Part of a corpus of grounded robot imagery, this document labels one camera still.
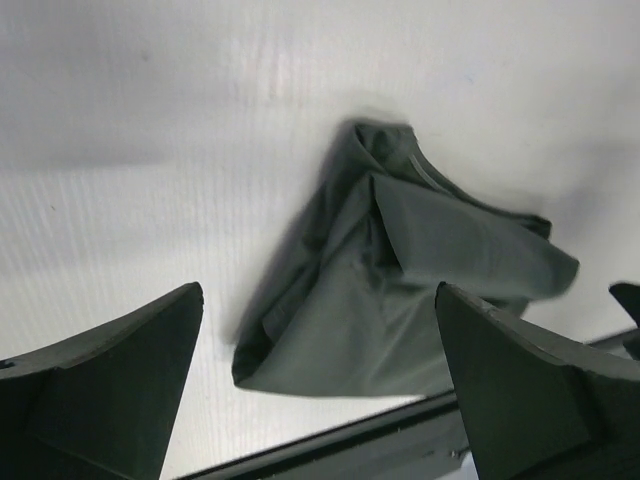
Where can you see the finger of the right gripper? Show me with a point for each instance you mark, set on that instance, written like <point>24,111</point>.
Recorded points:
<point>628,296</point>

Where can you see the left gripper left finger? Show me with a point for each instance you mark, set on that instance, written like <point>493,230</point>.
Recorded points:
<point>101,404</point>

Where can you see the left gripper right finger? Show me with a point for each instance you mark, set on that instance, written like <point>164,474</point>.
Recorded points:
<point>538,405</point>

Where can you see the grey t shirt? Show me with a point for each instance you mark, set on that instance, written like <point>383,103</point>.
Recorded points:
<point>348,306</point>

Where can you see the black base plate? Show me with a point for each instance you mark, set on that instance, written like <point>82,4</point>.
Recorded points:
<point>421,440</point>

